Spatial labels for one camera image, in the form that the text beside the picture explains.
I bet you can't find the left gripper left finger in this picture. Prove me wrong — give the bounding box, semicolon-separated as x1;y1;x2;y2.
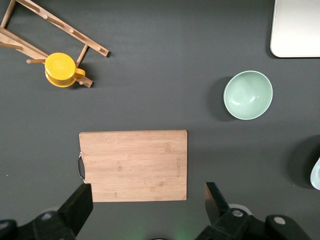
0;183;94;240

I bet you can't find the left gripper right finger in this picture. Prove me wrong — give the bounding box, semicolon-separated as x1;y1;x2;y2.
197;181;313;240

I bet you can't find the white round plate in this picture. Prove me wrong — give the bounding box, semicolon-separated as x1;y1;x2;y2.
309;156;320;190

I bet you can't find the wooden cutting board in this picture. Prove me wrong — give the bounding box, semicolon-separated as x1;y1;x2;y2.
76;129;188;203

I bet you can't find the light green bowl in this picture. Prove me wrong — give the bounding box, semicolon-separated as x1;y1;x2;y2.
223;70;274;121

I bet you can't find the yellow mug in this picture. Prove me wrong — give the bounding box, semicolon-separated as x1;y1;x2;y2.
44;52;86;88

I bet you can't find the wooden mug rack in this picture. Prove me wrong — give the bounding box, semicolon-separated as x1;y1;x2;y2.
0;0;110;88

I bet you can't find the cream bear print tray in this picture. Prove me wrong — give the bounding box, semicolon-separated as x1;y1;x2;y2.
269;0;320;58

